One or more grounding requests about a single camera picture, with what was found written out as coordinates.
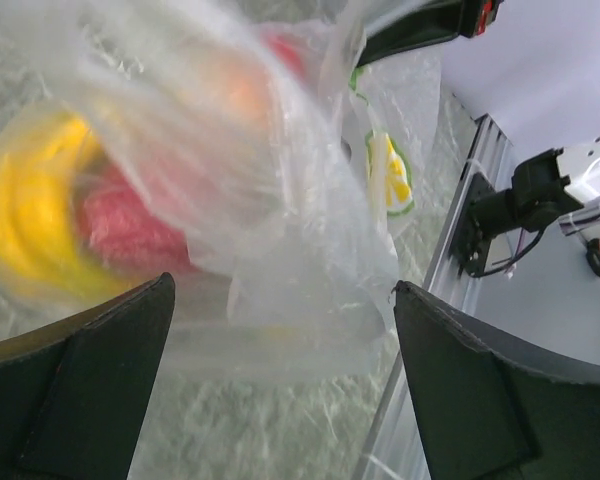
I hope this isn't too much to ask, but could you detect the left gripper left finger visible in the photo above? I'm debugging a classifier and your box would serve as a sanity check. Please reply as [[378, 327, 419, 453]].
[[0, 274, 175, 479]]

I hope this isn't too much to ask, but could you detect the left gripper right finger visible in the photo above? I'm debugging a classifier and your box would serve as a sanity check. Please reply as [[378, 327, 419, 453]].
[[394, 281, 600, 479]]

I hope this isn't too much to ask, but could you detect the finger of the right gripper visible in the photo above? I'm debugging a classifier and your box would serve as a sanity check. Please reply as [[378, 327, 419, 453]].
[[357, 0, 502, 67]]

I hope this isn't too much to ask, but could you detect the pink fake dragon fruit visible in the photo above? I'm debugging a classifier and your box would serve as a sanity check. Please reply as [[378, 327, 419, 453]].
[[75, 165, 196, 275]]

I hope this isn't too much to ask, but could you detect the yellow fake banana bunch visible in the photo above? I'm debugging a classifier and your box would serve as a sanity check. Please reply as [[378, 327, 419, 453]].
[[0, 105, 136, 306]]

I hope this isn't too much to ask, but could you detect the fake orange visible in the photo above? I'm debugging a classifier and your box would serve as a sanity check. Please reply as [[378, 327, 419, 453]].
[[173, 51, 273, 137]]

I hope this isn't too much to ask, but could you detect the clear plastic bag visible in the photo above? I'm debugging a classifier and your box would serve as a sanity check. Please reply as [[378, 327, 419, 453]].
[[0, 1, 444, 479]]

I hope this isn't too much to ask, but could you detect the bright red fake apple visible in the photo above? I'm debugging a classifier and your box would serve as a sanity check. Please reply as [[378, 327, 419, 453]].
[[263, 32, 312, 83]]

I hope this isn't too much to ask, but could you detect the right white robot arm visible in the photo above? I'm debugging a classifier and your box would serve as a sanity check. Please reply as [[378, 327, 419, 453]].
[[358, 1, 600, 279]]

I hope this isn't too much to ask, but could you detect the aluminium rail frame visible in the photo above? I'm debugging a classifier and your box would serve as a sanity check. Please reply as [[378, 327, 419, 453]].
[[352, 115, 511, 480]]

